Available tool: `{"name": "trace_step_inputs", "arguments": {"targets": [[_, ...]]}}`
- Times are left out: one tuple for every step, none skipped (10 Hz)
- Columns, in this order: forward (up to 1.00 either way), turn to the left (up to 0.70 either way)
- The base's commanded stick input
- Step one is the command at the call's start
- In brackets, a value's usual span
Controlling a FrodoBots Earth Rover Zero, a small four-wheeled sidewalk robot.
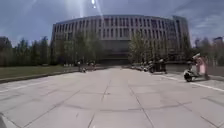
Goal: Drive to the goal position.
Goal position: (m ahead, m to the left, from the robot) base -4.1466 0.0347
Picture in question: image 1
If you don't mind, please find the large curved grey building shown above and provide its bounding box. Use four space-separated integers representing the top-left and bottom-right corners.
50 14 191 66

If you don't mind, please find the trees before building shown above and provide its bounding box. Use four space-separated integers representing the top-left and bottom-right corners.
53 31 161 66

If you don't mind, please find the grey stone slab plaza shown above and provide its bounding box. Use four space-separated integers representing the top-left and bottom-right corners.
0 67 224 128

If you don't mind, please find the row of parked scooters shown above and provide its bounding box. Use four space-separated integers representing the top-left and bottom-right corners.
130 58 169 75

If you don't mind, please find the white scooter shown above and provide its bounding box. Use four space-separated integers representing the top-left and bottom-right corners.
183 59 210 83

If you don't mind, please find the dark kerb strip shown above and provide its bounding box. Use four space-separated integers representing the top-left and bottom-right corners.
0 69 81 85

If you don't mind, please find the grass lawn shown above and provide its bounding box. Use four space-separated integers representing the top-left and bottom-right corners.
0 64 79 80

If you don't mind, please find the white painted line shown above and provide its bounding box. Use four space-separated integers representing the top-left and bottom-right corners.
153 73 224 93

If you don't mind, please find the person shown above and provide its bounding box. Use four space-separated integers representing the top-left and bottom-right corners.
194 52 210 81

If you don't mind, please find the row of trees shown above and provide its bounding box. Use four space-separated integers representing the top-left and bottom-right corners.
0 36 53 67

